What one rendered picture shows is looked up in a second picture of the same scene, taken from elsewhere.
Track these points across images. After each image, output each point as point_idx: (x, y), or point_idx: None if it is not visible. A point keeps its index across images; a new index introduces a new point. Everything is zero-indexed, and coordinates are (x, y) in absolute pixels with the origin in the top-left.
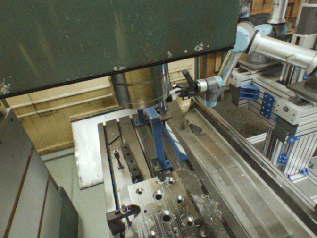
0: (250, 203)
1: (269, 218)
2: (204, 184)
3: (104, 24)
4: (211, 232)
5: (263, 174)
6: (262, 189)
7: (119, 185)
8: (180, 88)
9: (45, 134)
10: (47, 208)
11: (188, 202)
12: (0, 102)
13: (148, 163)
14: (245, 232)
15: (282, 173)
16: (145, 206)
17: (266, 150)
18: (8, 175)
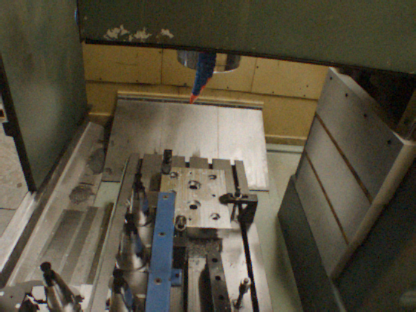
0: (70, 239)
1: (68, 223)
2: (122, 226)
3: None
4: (151, 187)
5: (12, 260)
6: (30, 258)
7: (241, 270)
8: (30, 290)
9: None
10: (328, 218)
11: (163, 187)
12: (408, 124)
13: (182, 307)
14: (119, 186)
15: (4, 229)
16: (212, 199)
17: None
18: (347, 130)
